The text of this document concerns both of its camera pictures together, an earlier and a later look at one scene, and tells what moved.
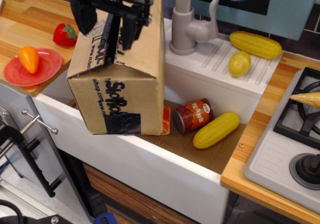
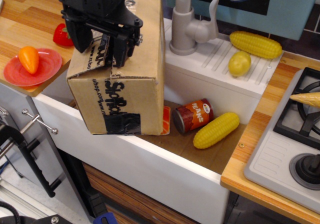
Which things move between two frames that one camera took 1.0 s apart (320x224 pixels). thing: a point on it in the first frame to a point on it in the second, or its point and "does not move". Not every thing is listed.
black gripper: x=128 y=0 to x=103 y=6
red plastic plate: x=32 y=67 does not move
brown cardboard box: x=122 y=91 does not move
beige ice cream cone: x=313 y=98 does not move
